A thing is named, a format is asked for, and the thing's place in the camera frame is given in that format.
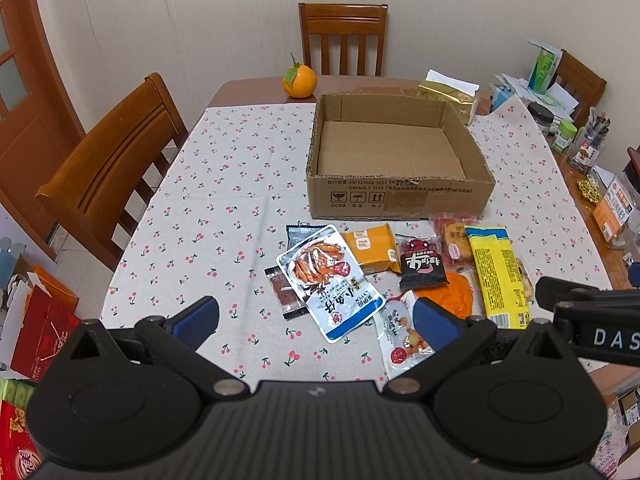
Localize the white cat snack bag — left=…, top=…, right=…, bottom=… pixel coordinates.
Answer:
left=373, top=292, right=434, bottom=380

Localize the black lid glass jar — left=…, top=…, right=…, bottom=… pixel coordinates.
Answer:
left=527, top=102, right=554, bottom=136

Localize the glass jar with pens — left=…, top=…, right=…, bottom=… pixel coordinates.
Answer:
left=568, top=107, right=611, bottom=174

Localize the orange foil snack bag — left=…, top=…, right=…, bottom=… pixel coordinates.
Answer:
left=414, top=271, right=474, bottom=320

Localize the dark brown jerky packet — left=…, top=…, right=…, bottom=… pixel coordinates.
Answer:
left=265, top=266, right=308, bottom=320

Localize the green lid bottle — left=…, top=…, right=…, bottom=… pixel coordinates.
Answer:
left=552, top=119, right=577, bottom=154

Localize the far wooden chair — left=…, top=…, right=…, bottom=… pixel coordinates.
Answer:
left=298, top=2, right=388, bottom=77

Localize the cherry print tablecloth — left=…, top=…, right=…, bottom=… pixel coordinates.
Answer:
left=101, top=99, right=610, bottom=385

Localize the gold tissue pack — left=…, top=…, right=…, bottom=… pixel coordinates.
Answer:
left=418, top=70, right=480, bottom=126

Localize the light blue box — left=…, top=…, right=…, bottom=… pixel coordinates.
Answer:
left=490, top=84, right=513, bottom=112

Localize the wooden chair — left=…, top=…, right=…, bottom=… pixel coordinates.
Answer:
left=552, top=49, right=606, bottom=128
left=36, top=73, right=189, bottom=270
left=298, top=2, right=388, bottom=77

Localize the right wooden chair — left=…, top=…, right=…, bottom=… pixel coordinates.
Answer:
left=552, top=49, right=606, bottom=128

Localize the white blue fish snack bag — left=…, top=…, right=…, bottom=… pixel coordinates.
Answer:
left=277, top=224, right=385, bottom=344

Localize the red gift bag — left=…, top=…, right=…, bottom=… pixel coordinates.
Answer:
left=10, top=286, right=80, bottom=382

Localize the white papers pile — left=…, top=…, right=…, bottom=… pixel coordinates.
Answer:
left=496, top=74, right=578, bottom=120

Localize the orange fruit with leaf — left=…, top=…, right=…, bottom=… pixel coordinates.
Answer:
left=282, top=55, right=318, bottom=100

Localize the green white carton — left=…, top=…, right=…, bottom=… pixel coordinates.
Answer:
left=526, top=38, right=563, bottom=94

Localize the orange square snack packet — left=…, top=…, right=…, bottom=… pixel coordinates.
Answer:
left=342, top=223, right=401, bottom=275

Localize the black red snack packet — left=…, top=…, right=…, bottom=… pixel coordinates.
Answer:
left=398, top=235, right=448, bottom=292

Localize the gold ornament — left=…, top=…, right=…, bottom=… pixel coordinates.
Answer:
left=576, top=174, right=602, bottom=205

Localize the left wooden chair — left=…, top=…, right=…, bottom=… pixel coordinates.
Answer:
left=36, top=73, right=189, bottom=270

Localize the yellow blue biscuit pack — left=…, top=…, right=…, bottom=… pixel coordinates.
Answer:
left=464, top=226, right=530, bottom=330

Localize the open cardboard box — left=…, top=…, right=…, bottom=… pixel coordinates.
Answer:
left=306, top=93, right=496, bottom=220

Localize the wooden door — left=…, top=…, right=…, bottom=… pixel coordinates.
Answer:
left=1, top=0, right=85, bottom=259

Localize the orange white medicine box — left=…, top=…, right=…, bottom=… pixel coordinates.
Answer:
left=592, top=177, right=636, bottom=247

